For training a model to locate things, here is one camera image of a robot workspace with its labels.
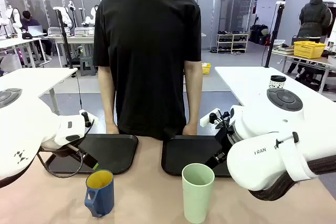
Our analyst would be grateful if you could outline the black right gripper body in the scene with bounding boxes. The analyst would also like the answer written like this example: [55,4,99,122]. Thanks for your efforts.
[214,126,235,154]

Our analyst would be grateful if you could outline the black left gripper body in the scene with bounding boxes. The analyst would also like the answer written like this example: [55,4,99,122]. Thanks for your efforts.
[55,143,88,162]

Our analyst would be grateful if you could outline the light green plastic tumbler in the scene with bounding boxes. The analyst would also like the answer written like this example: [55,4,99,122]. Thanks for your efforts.
[181,163,216,224]

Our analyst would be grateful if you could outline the person's right forearm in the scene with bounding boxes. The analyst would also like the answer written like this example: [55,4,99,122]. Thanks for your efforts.
[97,65,118,128]

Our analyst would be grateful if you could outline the person's left forearm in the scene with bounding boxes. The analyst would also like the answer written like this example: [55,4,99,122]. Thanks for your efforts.
[183,60,204,128]

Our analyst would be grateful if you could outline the person's left hand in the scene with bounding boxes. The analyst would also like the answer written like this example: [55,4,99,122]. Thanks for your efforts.
[182,123,198,136]

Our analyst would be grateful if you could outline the person's right hand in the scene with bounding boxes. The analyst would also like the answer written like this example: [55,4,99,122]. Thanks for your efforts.
[106,123,120,135]

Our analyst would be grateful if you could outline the black plastic tray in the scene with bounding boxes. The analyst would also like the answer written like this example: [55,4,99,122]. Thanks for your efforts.
[161,135,233,178]
[44,134,139,175]

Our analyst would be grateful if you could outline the blue mug yellow inside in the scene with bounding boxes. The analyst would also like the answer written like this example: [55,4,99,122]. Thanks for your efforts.
[84,169,115,219]

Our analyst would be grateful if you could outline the white table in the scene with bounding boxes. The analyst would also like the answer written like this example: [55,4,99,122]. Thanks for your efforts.
[0,67,79,116]
[214,66,336,133]

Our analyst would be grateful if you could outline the spotted cup black lid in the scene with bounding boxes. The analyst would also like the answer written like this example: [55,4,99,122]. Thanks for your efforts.
[269,75,287,90]

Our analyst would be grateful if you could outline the grey step stool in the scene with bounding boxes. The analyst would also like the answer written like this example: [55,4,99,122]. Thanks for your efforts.
[79,56,97,77]

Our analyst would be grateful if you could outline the white shoe rack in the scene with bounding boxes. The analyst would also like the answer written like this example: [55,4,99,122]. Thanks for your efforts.
[216,32,249,54]

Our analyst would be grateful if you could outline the black bags pile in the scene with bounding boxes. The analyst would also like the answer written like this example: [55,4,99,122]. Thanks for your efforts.
[249,24,271,46]

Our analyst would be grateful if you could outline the person torso black t-shirt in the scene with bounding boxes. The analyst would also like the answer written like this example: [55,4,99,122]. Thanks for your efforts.
[92,0,202,141]

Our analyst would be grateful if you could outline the large yellow plastic basket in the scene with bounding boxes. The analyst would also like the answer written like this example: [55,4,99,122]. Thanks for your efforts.
[293,40,327,59]

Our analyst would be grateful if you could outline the grey laptop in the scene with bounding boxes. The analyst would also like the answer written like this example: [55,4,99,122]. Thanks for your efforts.
[27,25,47,37]

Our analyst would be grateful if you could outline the seated person dark clothes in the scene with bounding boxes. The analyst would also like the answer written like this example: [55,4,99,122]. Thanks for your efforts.
[20,10,53,61]

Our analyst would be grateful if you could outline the standing person black jacket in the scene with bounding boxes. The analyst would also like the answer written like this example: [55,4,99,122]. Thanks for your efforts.
[287,0,333,78]

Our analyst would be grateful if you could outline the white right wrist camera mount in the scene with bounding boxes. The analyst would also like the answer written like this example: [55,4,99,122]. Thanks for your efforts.
[199,108,221,127]

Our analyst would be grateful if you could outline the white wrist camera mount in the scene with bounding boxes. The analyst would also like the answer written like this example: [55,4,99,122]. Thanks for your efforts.
[199,108,221,127]
[78,109,99,126]

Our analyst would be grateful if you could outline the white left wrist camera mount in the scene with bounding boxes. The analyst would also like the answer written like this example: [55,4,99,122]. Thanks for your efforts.
[78,109,99,126]

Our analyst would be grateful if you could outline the black camera stand pole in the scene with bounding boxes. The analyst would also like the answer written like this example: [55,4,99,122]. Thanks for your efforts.
[53,6,75,69]
[264,1,287,68]

